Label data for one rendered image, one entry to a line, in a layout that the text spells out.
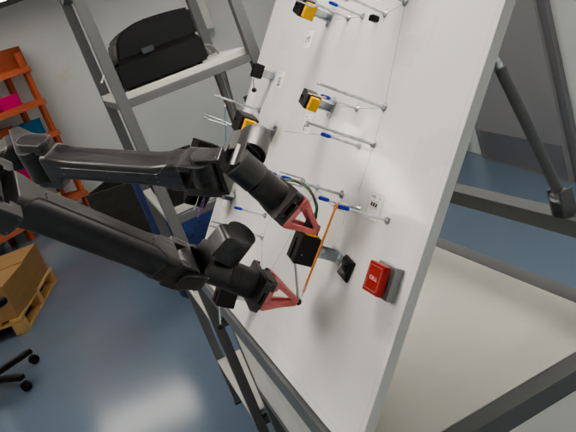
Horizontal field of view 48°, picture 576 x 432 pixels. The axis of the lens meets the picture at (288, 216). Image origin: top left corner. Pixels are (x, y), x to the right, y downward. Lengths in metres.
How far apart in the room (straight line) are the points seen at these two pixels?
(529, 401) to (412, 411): 0.20
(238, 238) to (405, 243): 0.28
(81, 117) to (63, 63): 0.73
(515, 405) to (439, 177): 0.43
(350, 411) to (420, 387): 0.24
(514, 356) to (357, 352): 0.35
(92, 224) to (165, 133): 8.21
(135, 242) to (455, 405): 0.64
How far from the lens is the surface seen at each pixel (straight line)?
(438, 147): 1.05
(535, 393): 1.24
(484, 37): 1.06
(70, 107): 9.16
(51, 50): 9.16
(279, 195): 1.13
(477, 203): 1.58
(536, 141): 1.30
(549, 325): 1.41
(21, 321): 5.17
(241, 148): 1.14
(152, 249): 1.06
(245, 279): 1.18
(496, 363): 1.33
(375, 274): 1.04
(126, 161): 1.22
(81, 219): 0.97
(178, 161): 1.15
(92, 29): 2.07
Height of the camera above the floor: 1.55
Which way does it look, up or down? 17 degrees down
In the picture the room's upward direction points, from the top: 20 degrees counter-clockwise
